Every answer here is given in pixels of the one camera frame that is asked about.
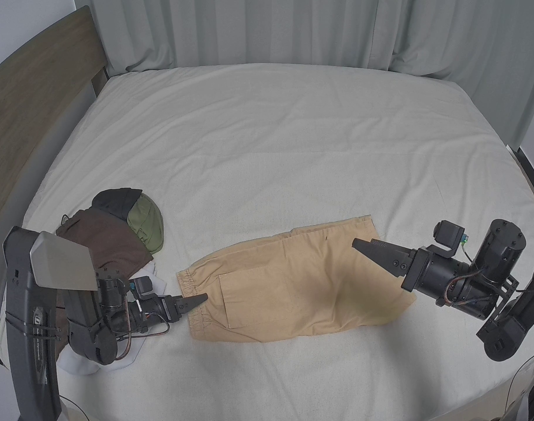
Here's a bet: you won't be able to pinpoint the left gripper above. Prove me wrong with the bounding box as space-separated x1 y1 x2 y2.
129 293 208 324

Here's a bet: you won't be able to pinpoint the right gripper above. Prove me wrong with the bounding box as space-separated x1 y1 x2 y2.
351 237 474 303

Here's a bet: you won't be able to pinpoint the tan shorts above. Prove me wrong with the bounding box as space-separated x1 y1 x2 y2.
176 215 417 344

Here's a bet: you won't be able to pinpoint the bed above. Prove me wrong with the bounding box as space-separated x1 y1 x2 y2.
0 6 534 421

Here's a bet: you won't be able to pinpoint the green garment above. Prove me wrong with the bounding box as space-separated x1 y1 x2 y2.
127 193 164 255

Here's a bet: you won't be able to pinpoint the brown garment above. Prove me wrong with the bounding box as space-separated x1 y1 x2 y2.
56 209 155 279

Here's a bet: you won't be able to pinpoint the white garment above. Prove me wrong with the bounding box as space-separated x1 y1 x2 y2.
59 261 169 377

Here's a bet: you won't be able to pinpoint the black garment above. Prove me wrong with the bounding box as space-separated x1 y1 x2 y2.
93 188 143 225

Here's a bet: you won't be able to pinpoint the pale green curtain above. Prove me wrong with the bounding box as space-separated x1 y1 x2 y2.
372 0 534 149
70 0 399 76

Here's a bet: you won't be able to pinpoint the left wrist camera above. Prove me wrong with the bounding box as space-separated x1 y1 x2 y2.
132 277 155 301

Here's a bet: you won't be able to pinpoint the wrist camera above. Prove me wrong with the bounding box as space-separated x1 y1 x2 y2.
434 220 466 257
132 277 155 301

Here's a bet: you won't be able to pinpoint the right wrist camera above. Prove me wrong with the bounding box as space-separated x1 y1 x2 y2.
434 220 466 257

